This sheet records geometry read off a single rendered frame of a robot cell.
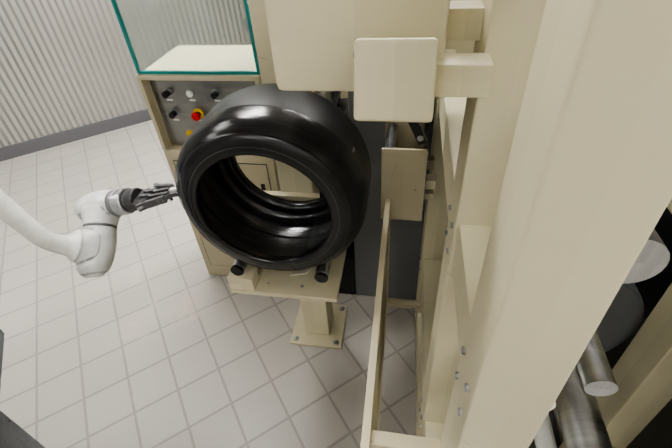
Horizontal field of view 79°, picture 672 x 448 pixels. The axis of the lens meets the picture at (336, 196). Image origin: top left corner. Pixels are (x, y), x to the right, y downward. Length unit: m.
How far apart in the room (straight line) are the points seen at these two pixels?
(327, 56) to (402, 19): 0.12
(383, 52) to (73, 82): 4.19
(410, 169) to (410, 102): 0.86
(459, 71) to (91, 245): 1.23
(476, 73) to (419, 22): 0.10
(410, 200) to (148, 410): 1.56
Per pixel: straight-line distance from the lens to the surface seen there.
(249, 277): 1.41
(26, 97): 4.63
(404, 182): 1.40
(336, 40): 0.61
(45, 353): 2.78
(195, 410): 2.22
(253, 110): 1.06
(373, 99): 0.52
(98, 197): 1.55
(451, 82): 0.61
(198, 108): 1.99
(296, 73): 0.64
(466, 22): 0.69
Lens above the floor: 1.90
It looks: 38 degrees down
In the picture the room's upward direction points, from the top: 4 degrees counter-clockwise
